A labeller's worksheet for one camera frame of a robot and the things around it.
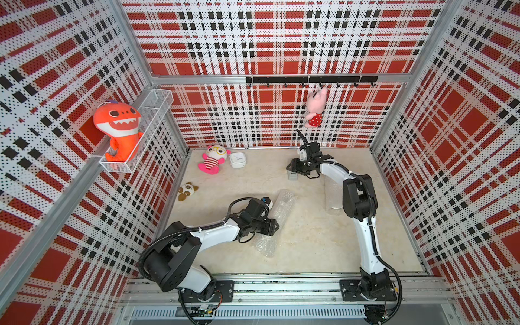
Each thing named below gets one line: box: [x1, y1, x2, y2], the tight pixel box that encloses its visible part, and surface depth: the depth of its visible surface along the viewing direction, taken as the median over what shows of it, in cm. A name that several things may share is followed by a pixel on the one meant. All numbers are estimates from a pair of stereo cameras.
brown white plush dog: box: [177, 181, 200, 202], surface depth 102 cm
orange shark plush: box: [93, 100, 144, 163], surface depth 64 cm
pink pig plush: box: [304, 87, 328, 128], surface depth 95 cm
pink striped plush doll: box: [197, 144, 232, 175], surface depth 112 cm
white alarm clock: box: [229, 151, 247, 169], surface depth 114 cm
